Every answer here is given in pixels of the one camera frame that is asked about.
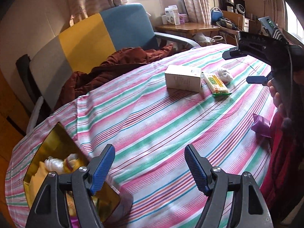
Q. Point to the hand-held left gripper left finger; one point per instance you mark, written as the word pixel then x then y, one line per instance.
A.
pixel 102 171

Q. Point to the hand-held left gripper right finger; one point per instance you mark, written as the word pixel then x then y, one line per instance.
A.
pixel 196 171

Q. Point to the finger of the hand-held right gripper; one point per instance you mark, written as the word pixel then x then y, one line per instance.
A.
pixel 255 79
pixel 231 53

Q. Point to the gold metal tin box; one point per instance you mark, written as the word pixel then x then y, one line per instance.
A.
pixel 51 140

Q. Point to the person's right hand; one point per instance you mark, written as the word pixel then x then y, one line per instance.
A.
pixel 276 97

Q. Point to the white crumpled plastic wrap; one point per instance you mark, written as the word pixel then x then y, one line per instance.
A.
pixel 224 76

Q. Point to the clear plastic bag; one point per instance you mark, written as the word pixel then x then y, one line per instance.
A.
pixel 201 38

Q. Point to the green snack packet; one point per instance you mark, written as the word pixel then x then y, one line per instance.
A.
pixel 217 85

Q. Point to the blue round object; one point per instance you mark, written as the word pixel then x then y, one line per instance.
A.
pixel 215 16

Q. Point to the purple plastic bag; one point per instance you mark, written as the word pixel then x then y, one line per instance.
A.
pixel 260 125

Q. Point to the white plastic bag item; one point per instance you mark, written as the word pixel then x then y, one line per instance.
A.
pixel 54 163

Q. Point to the wooden side table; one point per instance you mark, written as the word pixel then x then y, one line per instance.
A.
pixel 187 27

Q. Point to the white cardboard box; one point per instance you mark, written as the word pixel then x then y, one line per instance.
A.
pixel 182 80

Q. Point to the pink container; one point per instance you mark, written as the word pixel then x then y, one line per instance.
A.
pixel 183 19

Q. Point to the pink green striped tablecloth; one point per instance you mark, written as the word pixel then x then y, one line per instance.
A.
pixel 154 128

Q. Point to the white tissue carton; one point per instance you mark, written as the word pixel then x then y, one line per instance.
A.
pixel 172 15

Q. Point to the white cup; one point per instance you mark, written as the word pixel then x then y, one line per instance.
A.
pixel 164 19

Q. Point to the person's red garment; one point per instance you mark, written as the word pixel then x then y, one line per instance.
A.
pixel 275 166

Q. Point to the maroon jacket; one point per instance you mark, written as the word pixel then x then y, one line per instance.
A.
pixel 95 76

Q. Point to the grey yellow blue chair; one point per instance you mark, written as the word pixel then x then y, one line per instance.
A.
pixel 80 35

